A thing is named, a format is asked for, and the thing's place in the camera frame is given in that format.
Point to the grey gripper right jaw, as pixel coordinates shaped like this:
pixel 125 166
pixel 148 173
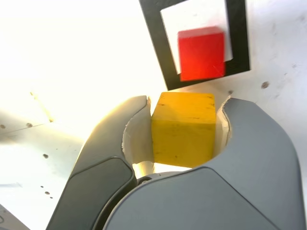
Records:
pixel 239 187

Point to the yellow cube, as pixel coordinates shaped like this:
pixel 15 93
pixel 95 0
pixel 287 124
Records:
pixel 182 129

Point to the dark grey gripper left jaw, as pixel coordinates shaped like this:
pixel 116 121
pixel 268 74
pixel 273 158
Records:
pixel 100 172

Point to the black tape square outline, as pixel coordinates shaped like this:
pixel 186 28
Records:
pixel 162 48

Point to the red cube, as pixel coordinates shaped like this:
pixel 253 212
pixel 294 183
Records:
pixel 201 55

